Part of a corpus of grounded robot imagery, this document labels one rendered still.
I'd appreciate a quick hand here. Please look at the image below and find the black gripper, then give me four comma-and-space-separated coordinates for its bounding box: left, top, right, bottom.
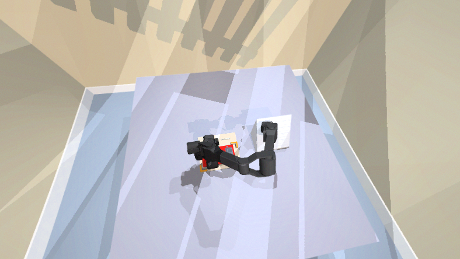
203, 134, 219, 170

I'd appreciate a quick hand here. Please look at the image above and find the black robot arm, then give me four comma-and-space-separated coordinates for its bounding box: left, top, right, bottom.
187, 121, 278, 177

